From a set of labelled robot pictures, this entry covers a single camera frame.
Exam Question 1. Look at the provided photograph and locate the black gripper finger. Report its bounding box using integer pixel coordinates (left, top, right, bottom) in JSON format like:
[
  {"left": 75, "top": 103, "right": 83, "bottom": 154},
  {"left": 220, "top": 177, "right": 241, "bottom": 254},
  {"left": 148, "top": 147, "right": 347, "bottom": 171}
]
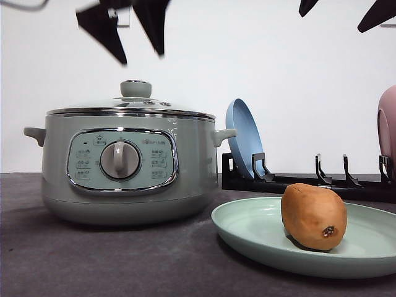
[
  {"left": 299, "top": 0, "right": 318, "bottom": 18},
  {"left": 76, "top": 1, "right": 131, "bottom": 66},
  {"left": 132, "top": 0, "right": 169, "bottom": 58},
  {"left": 358, "top": 0, "right": 396, "bottom": 33}
]

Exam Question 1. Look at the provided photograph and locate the glass steamer lid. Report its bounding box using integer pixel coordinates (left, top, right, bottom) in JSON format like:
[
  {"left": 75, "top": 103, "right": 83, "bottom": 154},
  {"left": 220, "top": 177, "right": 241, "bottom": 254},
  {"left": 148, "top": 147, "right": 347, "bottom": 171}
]
[{"left": 46, "top": 80, "right": 215, "bottom": 119}]

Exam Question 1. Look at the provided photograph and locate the brown potato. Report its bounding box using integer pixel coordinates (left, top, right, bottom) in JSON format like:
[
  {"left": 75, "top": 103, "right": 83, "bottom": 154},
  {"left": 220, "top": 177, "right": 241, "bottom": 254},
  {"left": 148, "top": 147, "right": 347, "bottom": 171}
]
[{"left": 281, "top": 183, "right": 347, "bottom": 251}]

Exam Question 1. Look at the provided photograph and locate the green plate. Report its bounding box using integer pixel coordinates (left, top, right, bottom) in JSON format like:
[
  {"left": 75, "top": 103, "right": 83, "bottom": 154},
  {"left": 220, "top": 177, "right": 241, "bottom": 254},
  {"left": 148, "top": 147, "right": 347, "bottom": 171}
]
[{"left": 211, "top": 197, "right": 396, "bottom": 278}]

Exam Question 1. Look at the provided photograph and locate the pink plate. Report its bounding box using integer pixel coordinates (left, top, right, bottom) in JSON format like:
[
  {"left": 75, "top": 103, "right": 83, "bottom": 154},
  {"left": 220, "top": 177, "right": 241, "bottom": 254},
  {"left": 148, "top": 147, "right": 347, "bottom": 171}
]
[{"left": 377, "top": 85, "right": 396, "bottom": 181}]

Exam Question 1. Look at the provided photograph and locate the blue plate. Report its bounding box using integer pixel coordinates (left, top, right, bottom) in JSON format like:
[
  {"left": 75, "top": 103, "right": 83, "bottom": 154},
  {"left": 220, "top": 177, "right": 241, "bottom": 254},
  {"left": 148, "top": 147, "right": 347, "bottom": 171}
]
[{"left": 226, "top": 98, "right": 265, "bottom": 178}]

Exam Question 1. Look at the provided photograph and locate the green electric steamer pot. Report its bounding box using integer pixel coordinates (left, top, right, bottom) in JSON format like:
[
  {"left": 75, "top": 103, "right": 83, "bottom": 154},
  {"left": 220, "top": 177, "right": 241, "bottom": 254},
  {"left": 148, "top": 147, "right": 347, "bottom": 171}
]
[{"left": 24, "top": 113, "right": 237, "bottom": 225}]

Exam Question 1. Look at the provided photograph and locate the black dish rack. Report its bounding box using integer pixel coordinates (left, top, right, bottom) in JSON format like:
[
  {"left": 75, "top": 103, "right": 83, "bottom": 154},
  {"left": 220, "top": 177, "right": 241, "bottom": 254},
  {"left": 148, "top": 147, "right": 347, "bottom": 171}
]
[{"left": 222, "top": 153, "right": 396, "bottom": 203}]

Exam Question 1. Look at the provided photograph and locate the grey table cloth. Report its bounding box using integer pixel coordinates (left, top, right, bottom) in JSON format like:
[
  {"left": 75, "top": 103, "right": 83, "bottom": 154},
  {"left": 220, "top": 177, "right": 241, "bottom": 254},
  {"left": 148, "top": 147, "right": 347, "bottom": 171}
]
[{"left": 0, "top": 173, "right": 396, "bottom": 297}]

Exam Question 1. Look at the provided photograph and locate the white wall socket left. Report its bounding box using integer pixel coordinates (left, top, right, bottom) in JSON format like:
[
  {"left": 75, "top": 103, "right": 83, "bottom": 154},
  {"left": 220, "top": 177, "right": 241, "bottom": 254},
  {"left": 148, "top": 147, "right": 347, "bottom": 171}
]
[{"left": 117, "top": 7, "right": 131, "bottom": 28}]

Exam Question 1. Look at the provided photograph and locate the black cable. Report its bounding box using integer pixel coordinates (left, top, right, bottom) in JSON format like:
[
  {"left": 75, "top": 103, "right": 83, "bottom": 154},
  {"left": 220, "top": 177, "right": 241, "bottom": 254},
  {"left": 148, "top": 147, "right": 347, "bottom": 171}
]
[{"left": 0, "top": 0, "right": 49, "bottom": 11}]

